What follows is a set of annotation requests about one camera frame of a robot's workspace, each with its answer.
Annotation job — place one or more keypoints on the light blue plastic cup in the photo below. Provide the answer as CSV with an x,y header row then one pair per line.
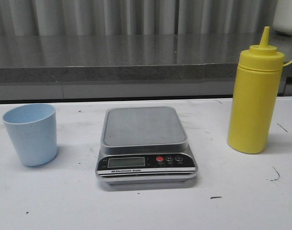
x,y
32,130

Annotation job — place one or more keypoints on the white appliance on counter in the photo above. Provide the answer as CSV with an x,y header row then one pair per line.
x,y
282,22

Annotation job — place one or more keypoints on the grey pleated curtain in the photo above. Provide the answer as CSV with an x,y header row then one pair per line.
x,y
134,17

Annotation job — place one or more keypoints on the grey stone counter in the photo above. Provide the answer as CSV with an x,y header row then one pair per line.
x,y
65,68

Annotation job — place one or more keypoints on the yellow squeeze bottle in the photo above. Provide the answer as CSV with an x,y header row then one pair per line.
x,y
256,87

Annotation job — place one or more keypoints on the silver digital kitchen scale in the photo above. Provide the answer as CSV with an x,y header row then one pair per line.
x,y
144,145

